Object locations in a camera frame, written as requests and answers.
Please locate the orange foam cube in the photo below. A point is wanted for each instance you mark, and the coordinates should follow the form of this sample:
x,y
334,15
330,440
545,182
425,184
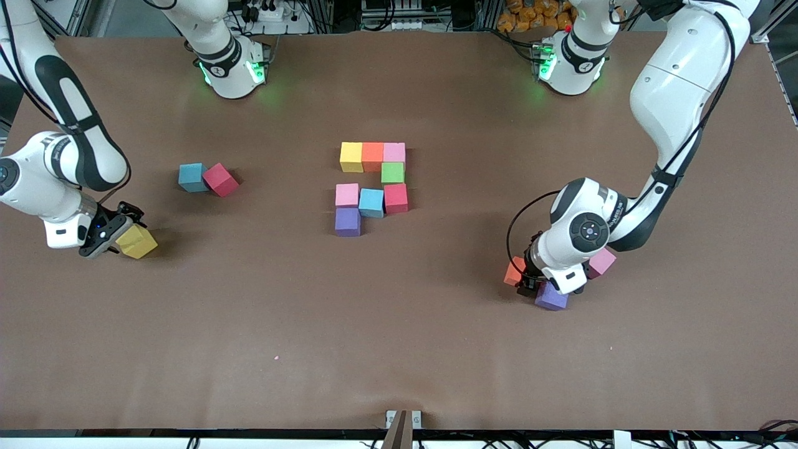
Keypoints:
x,y
373,156
511,271

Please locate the violet foam cube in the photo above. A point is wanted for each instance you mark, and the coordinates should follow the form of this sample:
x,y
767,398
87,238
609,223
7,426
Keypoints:
x,y
348,221
552,299

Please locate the yellow foam cube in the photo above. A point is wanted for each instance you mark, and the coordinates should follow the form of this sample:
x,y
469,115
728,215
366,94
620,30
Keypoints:
x,y
351,157
138,242

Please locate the pink foam cube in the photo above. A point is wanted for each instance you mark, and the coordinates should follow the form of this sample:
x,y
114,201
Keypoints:
x,y
347,194
605,262
394,153

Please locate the red foam cube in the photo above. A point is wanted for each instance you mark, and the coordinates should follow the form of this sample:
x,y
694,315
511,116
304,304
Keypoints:
x,y
221,179
396,198

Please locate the green foam cube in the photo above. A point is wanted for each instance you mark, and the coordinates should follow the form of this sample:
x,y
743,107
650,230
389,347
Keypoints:
x,y
393,172

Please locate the cyan foam cube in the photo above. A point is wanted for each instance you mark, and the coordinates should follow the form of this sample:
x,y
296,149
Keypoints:
x,y
190,176
371,202

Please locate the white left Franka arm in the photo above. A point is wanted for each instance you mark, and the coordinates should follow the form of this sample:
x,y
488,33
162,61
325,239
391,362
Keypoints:
x,y
589,231

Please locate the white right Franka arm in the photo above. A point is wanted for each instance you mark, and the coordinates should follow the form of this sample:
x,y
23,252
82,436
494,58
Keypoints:
x,y
37,181

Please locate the brown table mat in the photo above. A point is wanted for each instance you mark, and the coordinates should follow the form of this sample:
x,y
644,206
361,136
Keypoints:
x,y
374,312

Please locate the white label tag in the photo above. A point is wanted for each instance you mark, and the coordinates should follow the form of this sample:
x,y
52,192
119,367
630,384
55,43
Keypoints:
x,y
621,440

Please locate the white power strip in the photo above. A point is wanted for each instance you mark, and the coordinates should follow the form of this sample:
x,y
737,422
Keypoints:
x,y
268,11

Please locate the bag of orange snacks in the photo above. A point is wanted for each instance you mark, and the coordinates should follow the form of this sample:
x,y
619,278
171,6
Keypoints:
x,y
530,12

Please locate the grey equipment rack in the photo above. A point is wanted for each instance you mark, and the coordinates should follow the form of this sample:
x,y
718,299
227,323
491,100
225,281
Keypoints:
x,y
405,25

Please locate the aluminium frame profile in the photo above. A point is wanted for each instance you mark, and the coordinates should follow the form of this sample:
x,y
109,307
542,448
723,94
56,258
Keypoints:
x,y
757,36
45,45

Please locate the metal bracket with brown post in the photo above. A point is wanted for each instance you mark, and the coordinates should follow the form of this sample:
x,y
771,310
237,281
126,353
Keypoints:
x,y
402,430

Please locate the aluminium side rail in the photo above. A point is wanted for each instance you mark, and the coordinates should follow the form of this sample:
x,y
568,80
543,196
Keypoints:
x,y
787,93

